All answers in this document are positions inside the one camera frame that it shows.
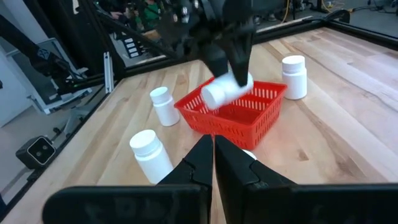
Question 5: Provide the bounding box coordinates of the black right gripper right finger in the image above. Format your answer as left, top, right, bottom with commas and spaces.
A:
215, 134, 296, 224

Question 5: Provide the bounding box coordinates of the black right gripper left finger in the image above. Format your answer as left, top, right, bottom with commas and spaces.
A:
157, 134, 215, 224

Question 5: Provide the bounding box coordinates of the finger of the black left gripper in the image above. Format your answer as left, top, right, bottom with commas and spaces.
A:
231, 30, 254, 87
203, 46, 231, 78

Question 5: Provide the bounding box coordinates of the white plastic pill bottle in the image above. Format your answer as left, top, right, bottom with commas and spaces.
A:
281, 55, 308, 101
242, 149, 258, 161
129, 129, 174, 185
200, 72, 254, 111
149, 86, 181, 128

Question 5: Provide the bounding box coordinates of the red plastic slotted basket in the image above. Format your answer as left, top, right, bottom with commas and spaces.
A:
174, 77, 288, 151

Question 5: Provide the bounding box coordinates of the person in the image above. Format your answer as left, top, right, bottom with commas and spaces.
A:
124, 0, 162, 32

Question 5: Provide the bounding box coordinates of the black labelled power strip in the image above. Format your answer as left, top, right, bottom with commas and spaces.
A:
123, 36, 141, 60

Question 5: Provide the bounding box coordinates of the silver aluminium extrusion bar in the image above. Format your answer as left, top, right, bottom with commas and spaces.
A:
103, 51, 115, 94

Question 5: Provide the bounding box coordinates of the grey metal stand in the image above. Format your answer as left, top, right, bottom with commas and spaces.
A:
6, 37, 94, 116

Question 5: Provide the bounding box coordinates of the black frame clamp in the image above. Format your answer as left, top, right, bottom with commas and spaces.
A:
323, 8, 351, 25

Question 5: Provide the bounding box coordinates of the black aluminium table frame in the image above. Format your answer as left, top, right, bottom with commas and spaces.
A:
0, 0, 398, 218

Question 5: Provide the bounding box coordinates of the black table-level camera box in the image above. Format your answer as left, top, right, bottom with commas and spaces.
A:
15, 136, 57, 170

